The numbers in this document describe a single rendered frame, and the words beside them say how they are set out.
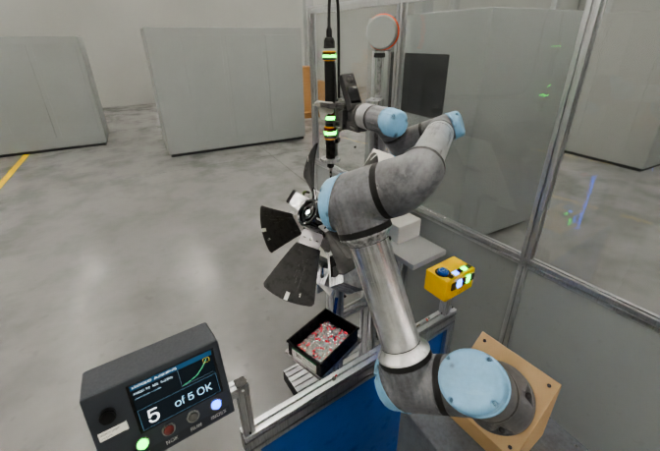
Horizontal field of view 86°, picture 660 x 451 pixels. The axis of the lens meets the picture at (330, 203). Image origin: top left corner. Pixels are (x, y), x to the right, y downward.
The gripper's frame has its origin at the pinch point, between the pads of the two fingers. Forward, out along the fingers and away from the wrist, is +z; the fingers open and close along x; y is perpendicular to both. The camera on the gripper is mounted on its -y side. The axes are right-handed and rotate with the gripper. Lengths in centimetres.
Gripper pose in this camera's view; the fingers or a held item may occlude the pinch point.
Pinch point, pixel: (326, 100)
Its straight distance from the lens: 125.6
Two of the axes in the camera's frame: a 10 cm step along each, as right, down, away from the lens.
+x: 8.3, -2.4, 5.0
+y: 0.1, 9.1, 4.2
